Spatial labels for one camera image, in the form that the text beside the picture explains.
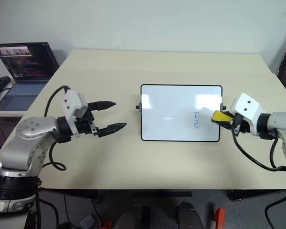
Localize open laptop with dark screen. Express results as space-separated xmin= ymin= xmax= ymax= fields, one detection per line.
xmin=0 ymin=42 xmax=60 ymax=112

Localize yellow and white eraser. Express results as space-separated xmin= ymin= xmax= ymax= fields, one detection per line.
xmin=199 ymin=106 xmax=233 ymax=124

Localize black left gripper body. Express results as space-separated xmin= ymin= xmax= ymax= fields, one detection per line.
xmin=74 ymin=107 xmax=99 ymax=135

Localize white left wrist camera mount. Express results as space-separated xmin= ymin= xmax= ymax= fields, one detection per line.
xmin=63 ymin=89 xmax=89 ymax=134

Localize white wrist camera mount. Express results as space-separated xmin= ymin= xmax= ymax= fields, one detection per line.
xmin=229 ymin=93 xmax=267 ymax=137
xmin=63 ymin=89 xmax=89 ymax=134

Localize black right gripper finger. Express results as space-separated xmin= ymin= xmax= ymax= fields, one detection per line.
xmin=213 ymin=110 xmax=235 ymax=130

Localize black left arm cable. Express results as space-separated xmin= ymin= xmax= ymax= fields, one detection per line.
xmin=43 ymin=85 xmax=70 ymax=171

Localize orange clamp under table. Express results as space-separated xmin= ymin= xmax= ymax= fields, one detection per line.
xmin=213 ymin=207 xmax=227 ymax=229

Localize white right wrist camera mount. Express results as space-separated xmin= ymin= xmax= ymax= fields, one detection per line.
xmin=229 ymin=93 xmax=267 ymax=137

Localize small orange clamp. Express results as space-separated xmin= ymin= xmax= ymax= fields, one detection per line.
xmin=98 ymin=220 xmax=113 ymax=229

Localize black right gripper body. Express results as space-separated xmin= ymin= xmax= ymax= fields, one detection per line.
xmin=228 ymin=112 xmax=251 ymax=137

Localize small black-framed whiteboard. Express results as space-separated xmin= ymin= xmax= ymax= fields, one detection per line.
xmin=135 ymin=83 xmax=225 ymax=143

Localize dark rounded shape with grey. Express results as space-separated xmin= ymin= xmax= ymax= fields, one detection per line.
xmin=114 ymin=205 xmax=143 ymax=229

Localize dark side table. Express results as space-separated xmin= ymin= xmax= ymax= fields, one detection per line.
xmin=0 ymin=111 xmax=24 ymax=165

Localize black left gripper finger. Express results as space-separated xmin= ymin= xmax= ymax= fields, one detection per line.
xmin=87 ymin=101 xmax=117 ymax=112
xmin=97 ymin=122 xmax=127 ymax=138

